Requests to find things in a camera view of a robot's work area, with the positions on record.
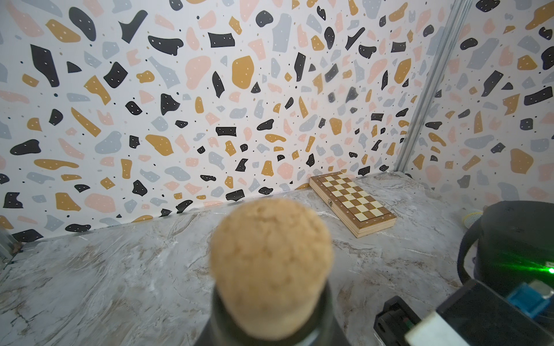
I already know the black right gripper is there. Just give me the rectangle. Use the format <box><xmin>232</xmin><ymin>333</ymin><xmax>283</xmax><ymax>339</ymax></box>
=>
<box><xmin>374</xmin><ymin>296</ymin><xmax>421</xmax><ymax>346</ymax></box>

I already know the cork bottle stopper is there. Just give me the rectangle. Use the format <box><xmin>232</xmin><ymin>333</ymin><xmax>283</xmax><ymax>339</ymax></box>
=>
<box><xmin>210</xmin><ymin>198</ymin><xmax>334</xmax><ymax>327</ymax></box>

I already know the clear glass bottle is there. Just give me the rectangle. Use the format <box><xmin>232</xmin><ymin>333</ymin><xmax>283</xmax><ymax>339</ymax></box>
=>
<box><xmin>195</xmin><ymin>283</ymin><xmax>350</xmax><ymax>345</ymax></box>

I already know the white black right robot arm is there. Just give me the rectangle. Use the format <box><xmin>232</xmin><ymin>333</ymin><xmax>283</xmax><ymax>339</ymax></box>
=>
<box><xmin>374</xmin><ymin>200</ymin><xmax>553</xmax><ymax>345</ymax></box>

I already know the wooden folded chessboard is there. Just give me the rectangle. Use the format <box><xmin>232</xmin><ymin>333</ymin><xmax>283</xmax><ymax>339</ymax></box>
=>
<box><xmin>310</xmin><ymin>172</ymin><xmax>397</xmax><ymax>238</ymax></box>

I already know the pink toy microphone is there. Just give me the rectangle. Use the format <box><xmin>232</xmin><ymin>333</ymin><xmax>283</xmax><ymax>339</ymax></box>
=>
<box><xmin>462</xmin><ymin>210</ymin><xmax>483</xmax><ymax>229</ymax></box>

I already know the aluminium right corner post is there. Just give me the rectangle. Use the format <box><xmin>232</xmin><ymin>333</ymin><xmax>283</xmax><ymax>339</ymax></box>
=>
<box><xmin>393</xmin><ymin>0</ymin><xmax>472</xmax><ymax>172</ymax></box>

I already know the aluminium corner post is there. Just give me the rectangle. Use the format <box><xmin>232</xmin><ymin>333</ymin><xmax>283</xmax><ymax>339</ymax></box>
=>
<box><xmin>0</xmin><ymin>228</ymin><xmax>23</xmax><ymax>264</ymax></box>
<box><xmin>393</xmin><ymin>0</ymin><xmax>472</xmax><ymax>172</ymax></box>

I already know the aluminium left corner post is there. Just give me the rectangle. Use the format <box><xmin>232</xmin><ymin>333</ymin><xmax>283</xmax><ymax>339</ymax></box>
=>
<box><xmin>0</xmin><ymin>228</ymin><xmax>23</xmax><ymax>264</ymax></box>

